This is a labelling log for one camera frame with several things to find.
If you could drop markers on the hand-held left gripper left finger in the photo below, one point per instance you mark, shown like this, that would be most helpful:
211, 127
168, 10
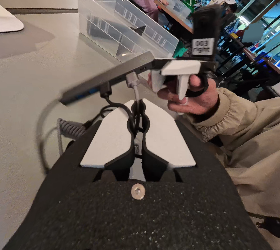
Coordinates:
109, 140

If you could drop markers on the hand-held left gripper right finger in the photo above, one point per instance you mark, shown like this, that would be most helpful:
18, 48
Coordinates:
168, 140

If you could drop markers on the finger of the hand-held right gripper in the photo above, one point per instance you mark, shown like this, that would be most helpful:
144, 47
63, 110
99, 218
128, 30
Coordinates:
168, 59
183, 67

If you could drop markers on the grey slim usb hub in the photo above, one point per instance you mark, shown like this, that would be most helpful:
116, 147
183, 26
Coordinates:
122, 70

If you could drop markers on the clear plastic bin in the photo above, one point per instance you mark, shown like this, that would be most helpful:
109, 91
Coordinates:
131, 13
178, 7

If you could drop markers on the person's right hand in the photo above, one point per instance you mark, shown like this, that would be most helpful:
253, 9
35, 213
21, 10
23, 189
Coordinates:
196, 105

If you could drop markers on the green plastic crate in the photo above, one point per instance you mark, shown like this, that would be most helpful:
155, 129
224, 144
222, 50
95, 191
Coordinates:
181, 49

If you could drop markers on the black bin divider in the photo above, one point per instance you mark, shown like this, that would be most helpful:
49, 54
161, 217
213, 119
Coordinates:
140, 30

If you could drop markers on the wooden book stand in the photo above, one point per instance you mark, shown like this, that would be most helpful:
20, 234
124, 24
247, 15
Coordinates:
8, 22

